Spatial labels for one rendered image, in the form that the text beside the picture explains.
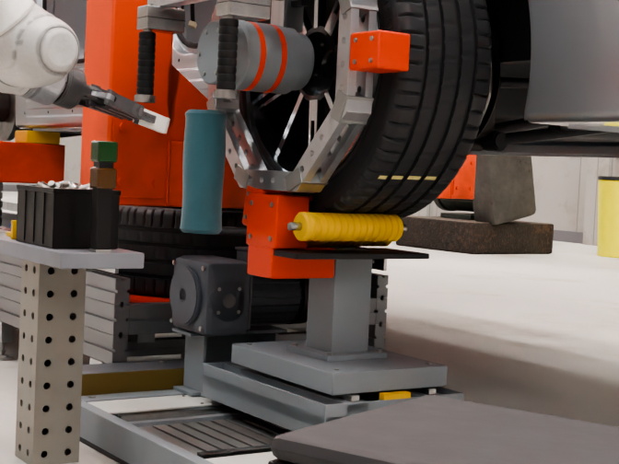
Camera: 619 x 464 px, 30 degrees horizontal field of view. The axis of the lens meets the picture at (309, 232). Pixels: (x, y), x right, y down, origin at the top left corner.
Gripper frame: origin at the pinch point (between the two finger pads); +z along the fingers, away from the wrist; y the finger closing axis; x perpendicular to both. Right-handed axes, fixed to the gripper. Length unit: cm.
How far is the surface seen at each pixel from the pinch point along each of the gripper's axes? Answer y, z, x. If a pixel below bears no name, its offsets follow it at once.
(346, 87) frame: -22.8, 25.3, -15.2
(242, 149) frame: 21.1, 36.1, -5.6
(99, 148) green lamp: 3.3, -7.2, 8.0
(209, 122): 12.6, 20.5, -6.5
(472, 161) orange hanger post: 218, 308, -85
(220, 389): 22, 48, 47
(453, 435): -102, -11, 41
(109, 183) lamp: 2.9, -3.4, 13.6
